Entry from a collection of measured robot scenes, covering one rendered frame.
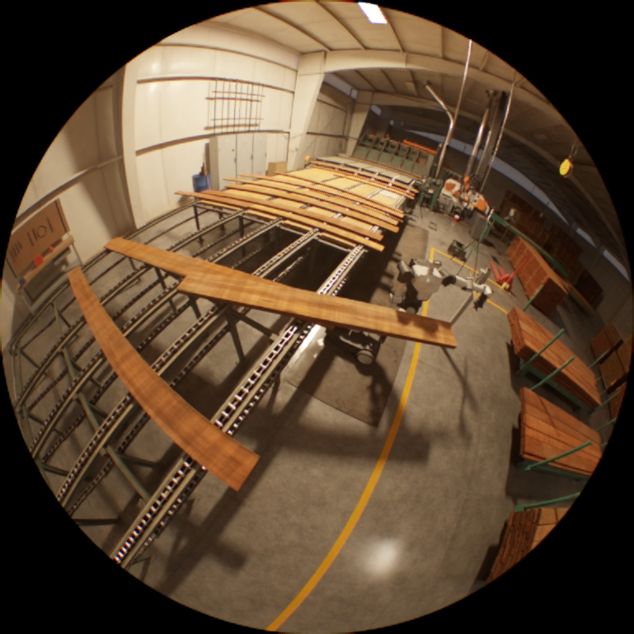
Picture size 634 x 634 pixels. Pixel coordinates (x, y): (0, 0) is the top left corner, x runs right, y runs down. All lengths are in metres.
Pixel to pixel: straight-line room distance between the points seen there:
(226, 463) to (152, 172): 6.88
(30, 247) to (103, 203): 2.26
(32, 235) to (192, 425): 5.83
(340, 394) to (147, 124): 7.36
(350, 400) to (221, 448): 1.46
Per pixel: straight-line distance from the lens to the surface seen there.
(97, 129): 6.76
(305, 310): 1.60
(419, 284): 1.84
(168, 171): 7.35
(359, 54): 11.00
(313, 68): 11.55
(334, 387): 2.30
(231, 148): 7.97
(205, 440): 1.30
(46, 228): 6.35
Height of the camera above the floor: 2.09
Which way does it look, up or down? 48 degrees down
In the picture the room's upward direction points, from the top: 11 degrees clockwise
